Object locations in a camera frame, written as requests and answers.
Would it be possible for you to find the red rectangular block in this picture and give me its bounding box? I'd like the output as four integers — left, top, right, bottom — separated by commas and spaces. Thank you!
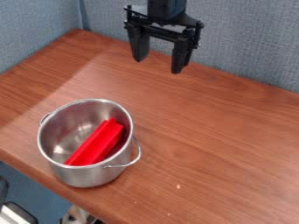
64, 118, 124, 166

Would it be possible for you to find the metal pot with handles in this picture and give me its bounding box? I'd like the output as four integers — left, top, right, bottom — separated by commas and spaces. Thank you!
37, 99, 143, 188

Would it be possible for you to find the white object under table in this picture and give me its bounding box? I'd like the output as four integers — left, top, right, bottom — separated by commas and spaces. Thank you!
57, 205, 105, 224

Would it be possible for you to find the black and white chair part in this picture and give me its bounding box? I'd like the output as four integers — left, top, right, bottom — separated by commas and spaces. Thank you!
0, 176, 39, 224

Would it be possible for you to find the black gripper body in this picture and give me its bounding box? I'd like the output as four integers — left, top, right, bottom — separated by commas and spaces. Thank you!
124, 0, 204, 41

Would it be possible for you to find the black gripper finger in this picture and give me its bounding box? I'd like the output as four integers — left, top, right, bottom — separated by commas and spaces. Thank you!
127, 27, 149, 62
172, 38, 193, 74

